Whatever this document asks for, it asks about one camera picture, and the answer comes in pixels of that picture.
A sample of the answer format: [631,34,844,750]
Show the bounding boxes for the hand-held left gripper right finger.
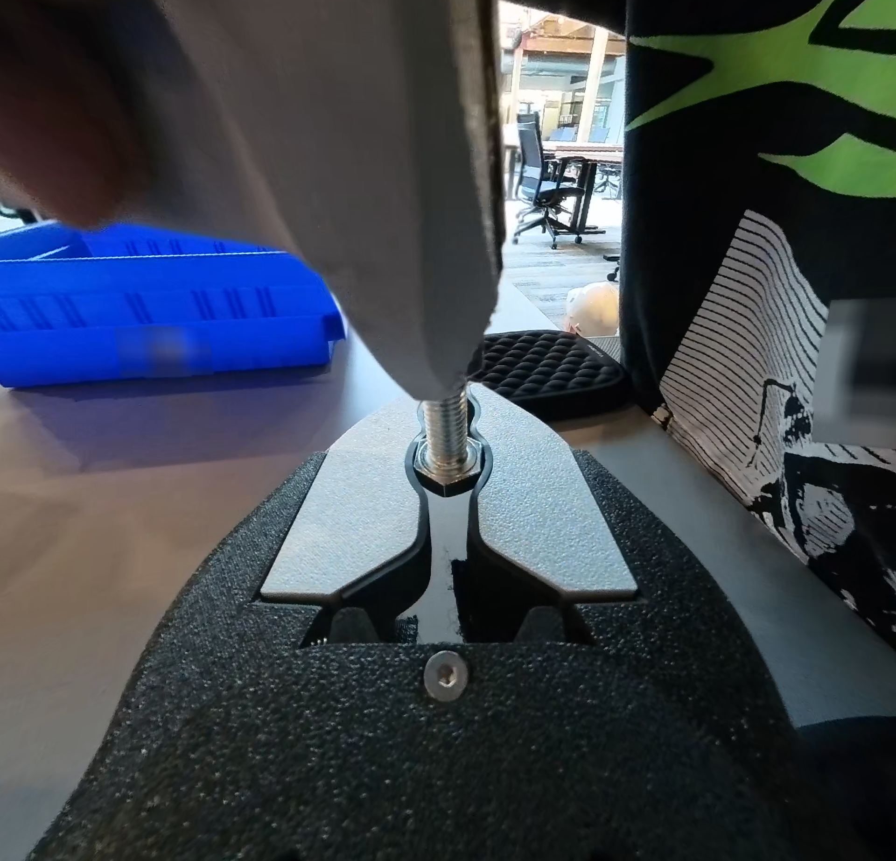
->
[468,383,639,604]

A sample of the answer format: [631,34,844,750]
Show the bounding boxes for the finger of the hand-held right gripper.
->
[0,0,506,403]

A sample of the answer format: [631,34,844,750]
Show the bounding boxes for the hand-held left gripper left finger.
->
[259,393,431,603]

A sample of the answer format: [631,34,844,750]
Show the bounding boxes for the silver hex bolt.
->
[412,378,492,495]

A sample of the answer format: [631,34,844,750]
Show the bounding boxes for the blue plastic bin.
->
[0,218,349,390]

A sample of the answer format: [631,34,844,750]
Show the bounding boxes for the black quilted wrist rest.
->
[468,329,632,422]

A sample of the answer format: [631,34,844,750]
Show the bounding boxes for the black office chair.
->
[513,112,588,249]

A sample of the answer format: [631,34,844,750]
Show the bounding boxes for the white rounded lumpy object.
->
[563,280,622,338]

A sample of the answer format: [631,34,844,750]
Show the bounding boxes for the wooden desk black legs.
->
[542,140,624,235]

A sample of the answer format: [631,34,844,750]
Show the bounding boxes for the wooden ceiling post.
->
[576,28,611,144]

